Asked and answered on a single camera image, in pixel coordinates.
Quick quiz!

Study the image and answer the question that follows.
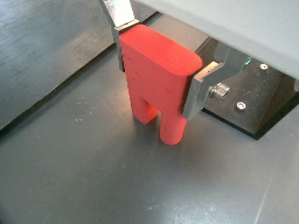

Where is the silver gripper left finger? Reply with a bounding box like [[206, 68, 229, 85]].
[[99, 0, 141, 71]]

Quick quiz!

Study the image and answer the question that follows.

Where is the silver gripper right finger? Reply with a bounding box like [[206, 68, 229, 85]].
[[182, 43, 251, 120]]

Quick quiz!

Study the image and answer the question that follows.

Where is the red square-circle peg object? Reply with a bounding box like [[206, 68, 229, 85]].
[[121, 24, 202, 145]]

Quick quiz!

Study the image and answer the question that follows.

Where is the black curved holder stand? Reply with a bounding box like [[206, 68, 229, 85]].
[[193, 36, 299, 141]]

